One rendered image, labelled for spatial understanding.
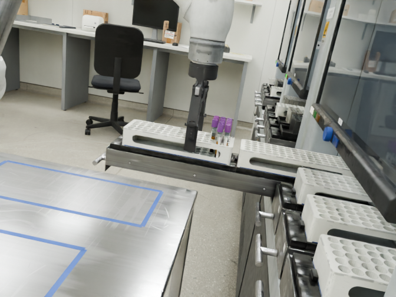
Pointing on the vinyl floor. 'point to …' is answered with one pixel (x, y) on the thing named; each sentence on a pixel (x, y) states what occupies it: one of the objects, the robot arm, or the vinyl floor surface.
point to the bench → (69, 52)
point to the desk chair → (116, 68)
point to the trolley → (89, 232)
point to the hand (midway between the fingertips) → (193, 137)
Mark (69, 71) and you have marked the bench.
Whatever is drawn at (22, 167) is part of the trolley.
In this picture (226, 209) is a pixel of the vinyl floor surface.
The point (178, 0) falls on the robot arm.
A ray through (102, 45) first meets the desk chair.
